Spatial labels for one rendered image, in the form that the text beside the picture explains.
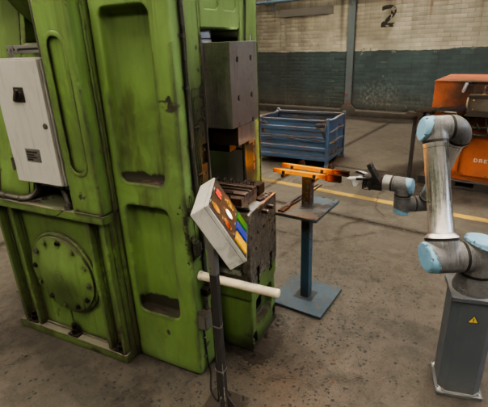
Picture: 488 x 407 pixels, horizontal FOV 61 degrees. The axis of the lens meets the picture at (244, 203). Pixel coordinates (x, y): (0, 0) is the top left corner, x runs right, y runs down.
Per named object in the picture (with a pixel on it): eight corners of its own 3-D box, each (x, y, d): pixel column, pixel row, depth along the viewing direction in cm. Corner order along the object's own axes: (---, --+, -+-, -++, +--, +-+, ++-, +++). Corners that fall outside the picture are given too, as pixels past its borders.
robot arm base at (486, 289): (490, 279, 206) (494, 262, 202) (500, 301, 189) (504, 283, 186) (448, 275, 211) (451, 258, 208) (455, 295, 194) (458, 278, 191)
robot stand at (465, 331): (473, 371, 229) (492, 279, 207) (481, 402, 209) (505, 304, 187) (430, 364, 235) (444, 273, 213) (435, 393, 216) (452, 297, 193)
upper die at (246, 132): (254, 137, 224) (254, 120, 221) (238, 146, 208) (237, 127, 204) (190, 133, 242) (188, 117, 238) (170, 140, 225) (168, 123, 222)
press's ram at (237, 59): (264, 115, 232) (262, 39, 217) (233, 129, 200) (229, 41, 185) (200, 113, 250) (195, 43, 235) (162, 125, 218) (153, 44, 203)
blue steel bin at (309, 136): (345, 156, 652) (347, 110, 625) (327, 169, 589) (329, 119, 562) (277, 149, 711) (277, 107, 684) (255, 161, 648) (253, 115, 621)
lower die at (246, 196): (256, 198, 237) (256, 184, 234) (241, 211, 221) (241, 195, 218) (195, 190, 255) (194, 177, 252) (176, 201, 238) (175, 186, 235)
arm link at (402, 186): (410, 198, 229) (413, 181, 226) (388, 194, 236) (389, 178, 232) (414, 193, 236) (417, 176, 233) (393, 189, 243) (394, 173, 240)
